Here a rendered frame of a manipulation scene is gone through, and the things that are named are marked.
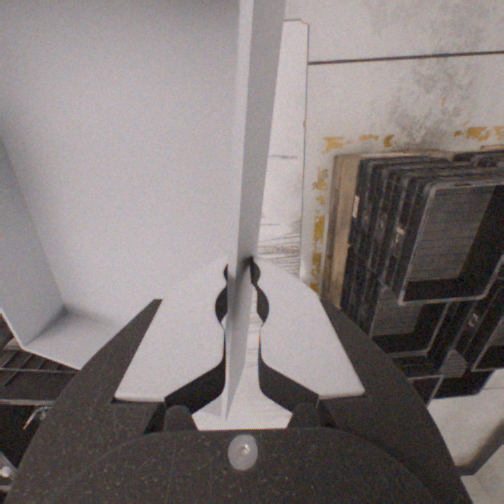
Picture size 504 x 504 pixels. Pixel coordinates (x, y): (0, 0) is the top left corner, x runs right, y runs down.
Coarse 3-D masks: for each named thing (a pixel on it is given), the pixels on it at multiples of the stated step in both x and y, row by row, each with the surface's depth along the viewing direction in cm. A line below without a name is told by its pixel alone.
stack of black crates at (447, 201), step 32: (384, 160) 94; (416, 160) 88; (448, 160) 88; (384, 192) 82; (416, 192) 66; (448, 192) 72; (480, 192) 72; (352, 224) 111; (384, 224) 83; (416, 224) 67; (448, 224) 77; (480, 224) 77; (384, 256) 84; (416, 256) 82; (448, 256) 83; (480, 256) 78; (416, 288) 84; (448, 288) 83; (480, 288) 79
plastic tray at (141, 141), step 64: (0, 0) 13; (64, 0) 12; (128, 0) 11; (192, 0) 11; (256, 0) 7; (0, 64) 15; (64, 64) 14; (128, 64) 13; (192, 64) 12; (256, 64) 8; (0, 128) 17; (64, 128) 15; (128, 128) 14; (192, 128) 13; (256, 128) 10; (0, 192) 18; (64, 192) 18; (128, 192) 16; (192, 192) 15; (256, 192) 12; (0, 256) 19; (64, 256) 21; (128, 256) 19; (192, 256) 18; (64, 320) 25; (128, 320) 23
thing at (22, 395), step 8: (0, 392) 42; (8, 392) 42; (16, 392) 42; (24, 392) 43; (32, 392) 43; (40, 392) 43; (48, 392) 43; (56, 392) 43; (0, 400) 41; (8, 400) 41; (16, 400) 41; (24, 400) 42; (32, 400) 42; (40, 400) 42; (48, 400) 42; (0, 448) 50; (0, 456) 51; (8, 456) 52; (8, 464) 53
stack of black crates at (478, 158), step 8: (464, 152) 98; (472, 152) 98; (480, 152) 98; (488, 152) 98; (496, 152) 98; (456, 160) 99; (464, 160) 95; (472, 160) 90; (480, 160) 89; (488, 160) 86; (496, 160) 85
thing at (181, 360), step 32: (224, 256) 12; (192, 288) 10; (224, 288) 10; (160, 320) 8; (192, 320) 8; (160, 352) 7; (192, 352) 7; (224, 352) 7; (128, 384) 6; (160, 384) 6; (192, 384) 7; (224, 384) 8
